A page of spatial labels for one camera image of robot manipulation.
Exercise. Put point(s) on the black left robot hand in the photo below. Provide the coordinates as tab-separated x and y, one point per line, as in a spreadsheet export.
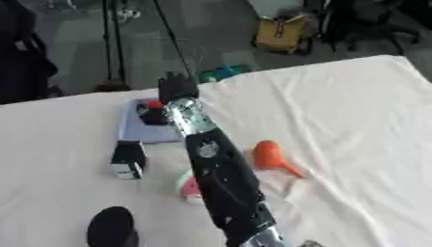
112	226

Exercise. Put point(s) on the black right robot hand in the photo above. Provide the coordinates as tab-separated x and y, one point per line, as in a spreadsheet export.
178	87

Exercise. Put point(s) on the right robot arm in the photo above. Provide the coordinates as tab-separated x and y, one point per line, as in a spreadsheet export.
225	173

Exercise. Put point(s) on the pale blue open box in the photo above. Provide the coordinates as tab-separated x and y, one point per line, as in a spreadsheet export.
140	131

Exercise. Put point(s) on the black bottle with red cap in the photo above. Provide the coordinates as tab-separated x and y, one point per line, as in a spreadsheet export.
152	115

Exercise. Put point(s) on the teal green object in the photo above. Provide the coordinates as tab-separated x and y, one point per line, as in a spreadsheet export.
225	72

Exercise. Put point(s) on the thin black tripod leg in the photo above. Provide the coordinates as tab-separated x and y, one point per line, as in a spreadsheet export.
171	35

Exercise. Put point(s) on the black and white small carton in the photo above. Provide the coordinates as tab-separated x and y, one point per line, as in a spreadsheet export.
128	159

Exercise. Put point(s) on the black tripod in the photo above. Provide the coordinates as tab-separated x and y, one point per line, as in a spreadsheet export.
112	48

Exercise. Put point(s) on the toy watermelon slice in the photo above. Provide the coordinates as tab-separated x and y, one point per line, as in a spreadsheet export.
188	188

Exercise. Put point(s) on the orange pear-shaped toy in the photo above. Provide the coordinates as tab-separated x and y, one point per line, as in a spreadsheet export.
270	157

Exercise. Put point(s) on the yellow bag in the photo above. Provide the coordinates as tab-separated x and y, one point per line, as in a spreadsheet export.
280	32

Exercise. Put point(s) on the black office chair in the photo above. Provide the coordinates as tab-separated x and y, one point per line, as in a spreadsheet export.
371	22

